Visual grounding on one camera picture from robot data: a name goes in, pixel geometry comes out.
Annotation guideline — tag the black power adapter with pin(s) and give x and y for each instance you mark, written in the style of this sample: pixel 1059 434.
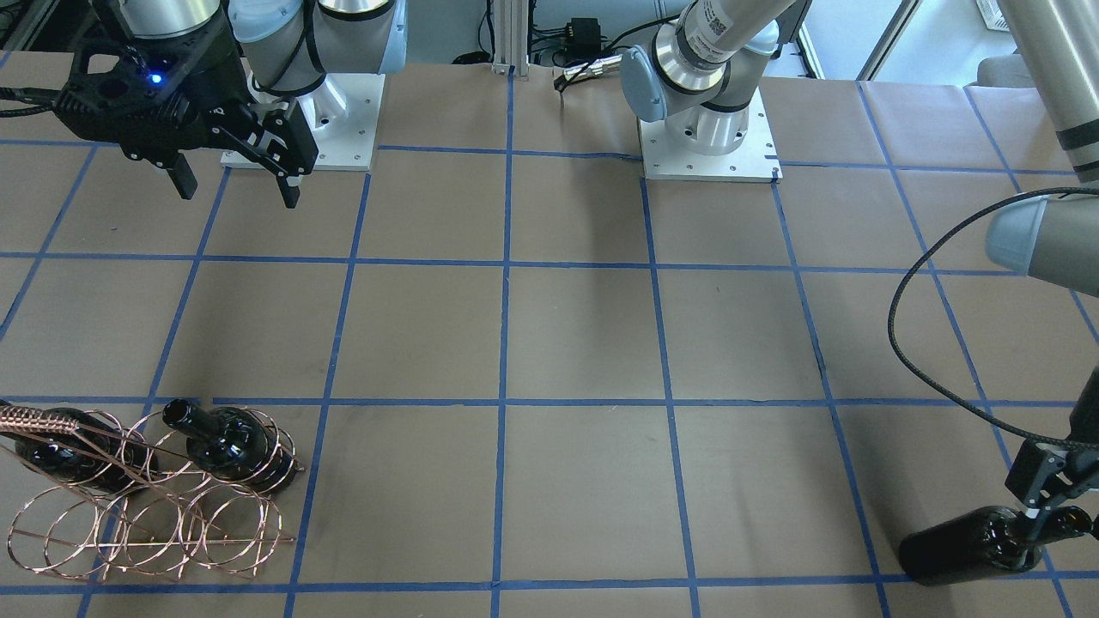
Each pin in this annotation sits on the black power adapter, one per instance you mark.
pixel 583 36

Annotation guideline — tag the white base plate image-right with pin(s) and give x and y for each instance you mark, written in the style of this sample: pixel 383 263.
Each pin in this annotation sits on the white base plate image-right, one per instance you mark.
pixel 701 144

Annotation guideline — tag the dark wine bottle basket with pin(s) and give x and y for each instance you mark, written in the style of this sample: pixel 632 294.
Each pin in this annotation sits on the dark wine bottle basket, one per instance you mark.
pixel 67 458

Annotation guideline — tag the copper wire wine basket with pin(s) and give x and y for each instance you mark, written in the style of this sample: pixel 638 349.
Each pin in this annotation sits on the copper wire wine basket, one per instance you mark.
pixel 178 520

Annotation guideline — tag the dark wine bottle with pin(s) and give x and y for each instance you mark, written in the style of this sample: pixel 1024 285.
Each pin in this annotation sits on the dark wine bottle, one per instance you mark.
pixel 232 445
pixel 983 544

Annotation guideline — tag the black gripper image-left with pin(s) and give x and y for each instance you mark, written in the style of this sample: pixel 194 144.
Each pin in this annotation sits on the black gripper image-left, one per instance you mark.
pixel 216 75

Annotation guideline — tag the dark wine bottle in basket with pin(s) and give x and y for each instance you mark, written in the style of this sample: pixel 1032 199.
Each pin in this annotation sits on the dark wine bottle in basket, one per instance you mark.
pixel 232 445

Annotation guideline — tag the white base plate image-left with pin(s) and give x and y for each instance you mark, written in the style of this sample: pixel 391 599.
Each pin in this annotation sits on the white base plate image-left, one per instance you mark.
pixel 352 129

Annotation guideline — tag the white plastic crate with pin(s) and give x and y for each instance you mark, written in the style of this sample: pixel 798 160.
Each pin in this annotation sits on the white plastic crate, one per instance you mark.
pixel 992 15

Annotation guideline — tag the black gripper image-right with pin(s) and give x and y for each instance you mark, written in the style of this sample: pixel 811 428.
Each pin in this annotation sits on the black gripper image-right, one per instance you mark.
pixel 1037 471

